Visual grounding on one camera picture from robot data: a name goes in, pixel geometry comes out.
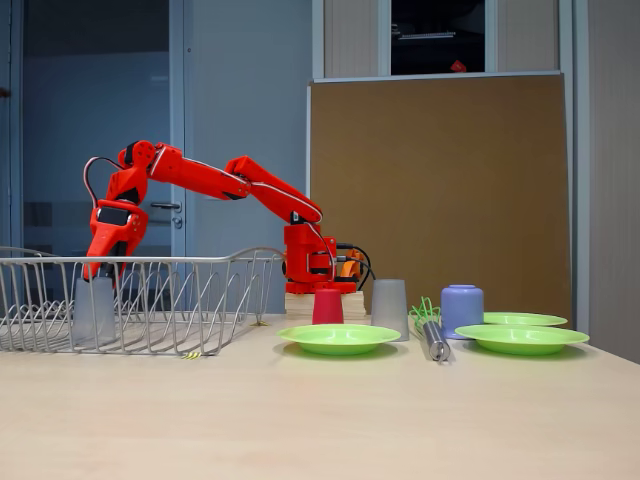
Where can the wooden base block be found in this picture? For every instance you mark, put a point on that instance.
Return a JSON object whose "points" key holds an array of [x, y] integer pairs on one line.
{"points": [[300, 306]]}

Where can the blue grey glass door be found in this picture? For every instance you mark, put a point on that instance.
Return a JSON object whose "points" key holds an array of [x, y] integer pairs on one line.
{"points": [[75, 100]]}

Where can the yellow black striped tape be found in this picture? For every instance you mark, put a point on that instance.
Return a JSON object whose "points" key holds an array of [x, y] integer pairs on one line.
{"points": [[191, 355]]}

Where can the brown pin board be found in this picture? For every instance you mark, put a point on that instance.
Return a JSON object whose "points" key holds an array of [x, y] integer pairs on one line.
{"points": [[500, 150]]}

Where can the white notebook on shelf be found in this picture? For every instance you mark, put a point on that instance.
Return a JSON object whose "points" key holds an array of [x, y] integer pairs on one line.
{"points": [[425, 35]]}

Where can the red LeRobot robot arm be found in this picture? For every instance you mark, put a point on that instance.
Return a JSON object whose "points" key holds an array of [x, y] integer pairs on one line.
{"points": [[200, 175]]}

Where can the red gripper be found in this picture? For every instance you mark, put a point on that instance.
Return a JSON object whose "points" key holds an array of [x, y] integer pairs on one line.
{"points": [[111, 231]]}

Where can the purple plastic mug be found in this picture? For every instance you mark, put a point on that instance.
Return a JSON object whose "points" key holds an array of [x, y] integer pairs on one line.
{"points": [[462, 310]]}

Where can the orange table clamp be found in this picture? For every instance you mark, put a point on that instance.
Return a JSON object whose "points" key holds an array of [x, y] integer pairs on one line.
{"points": [[284, 267]]}

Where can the yellow green tape strip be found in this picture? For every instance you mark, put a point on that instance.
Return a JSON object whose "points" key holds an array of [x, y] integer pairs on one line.
{"points": [[260, 324]]}

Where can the red plastic cup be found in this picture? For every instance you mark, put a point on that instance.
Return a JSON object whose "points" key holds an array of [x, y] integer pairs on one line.
{"points": [[327, 307]]}

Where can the green plastic plate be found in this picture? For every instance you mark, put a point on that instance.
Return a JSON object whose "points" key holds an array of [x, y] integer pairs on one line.
{"points": [[340, 334], [522, 336], [525, 318]]}

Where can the silver door lock cylinder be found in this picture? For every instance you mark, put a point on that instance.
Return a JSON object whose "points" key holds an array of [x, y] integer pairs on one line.
{"points": [[177, 222]]}

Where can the small red item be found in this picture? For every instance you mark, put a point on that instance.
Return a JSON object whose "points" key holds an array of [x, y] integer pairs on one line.
{"points": [[458, 66]]}

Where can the grey translucent plastic cup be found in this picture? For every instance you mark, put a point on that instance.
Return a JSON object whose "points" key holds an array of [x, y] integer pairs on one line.
{"points": [[95, 315], [389, 305]]}

